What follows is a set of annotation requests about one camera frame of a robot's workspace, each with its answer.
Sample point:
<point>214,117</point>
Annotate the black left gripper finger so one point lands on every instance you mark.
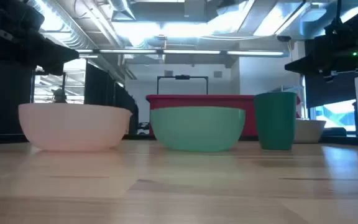
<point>53,68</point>
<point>61,53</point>

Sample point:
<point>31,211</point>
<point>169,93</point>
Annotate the pale pink bowl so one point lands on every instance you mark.
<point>73,127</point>

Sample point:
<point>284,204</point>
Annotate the green bowl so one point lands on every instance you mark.
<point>197,129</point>

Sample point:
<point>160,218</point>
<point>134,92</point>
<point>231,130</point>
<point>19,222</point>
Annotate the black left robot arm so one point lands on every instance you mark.
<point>2,14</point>

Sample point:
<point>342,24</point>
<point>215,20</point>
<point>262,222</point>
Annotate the ceiling light bar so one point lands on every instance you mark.
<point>85,51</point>
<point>191,52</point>
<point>255,53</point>
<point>127,51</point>

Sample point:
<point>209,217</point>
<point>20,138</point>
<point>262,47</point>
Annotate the person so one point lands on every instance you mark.
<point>59,95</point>

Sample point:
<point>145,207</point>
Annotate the black side panel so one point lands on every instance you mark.
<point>5,99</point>

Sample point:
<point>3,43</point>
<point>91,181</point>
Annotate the black room partition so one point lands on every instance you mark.
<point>104,90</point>

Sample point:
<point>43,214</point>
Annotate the white bowl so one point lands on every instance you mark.
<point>309,130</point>

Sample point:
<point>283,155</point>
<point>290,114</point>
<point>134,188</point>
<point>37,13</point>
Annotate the green plastic cup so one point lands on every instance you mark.
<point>275,121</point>

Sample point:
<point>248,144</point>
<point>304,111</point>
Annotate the red plastic bin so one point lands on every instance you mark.
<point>197,100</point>

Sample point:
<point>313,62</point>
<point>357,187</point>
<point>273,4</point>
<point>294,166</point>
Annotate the black ceiling camera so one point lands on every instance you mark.
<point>283,38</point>

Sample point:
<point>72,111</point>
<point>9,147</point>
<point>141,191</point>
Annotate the silver ceiling duct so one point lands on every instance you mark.
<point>121,7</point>

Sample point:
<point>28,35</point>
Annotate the black metal frame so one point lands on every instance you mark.
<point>182,77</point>

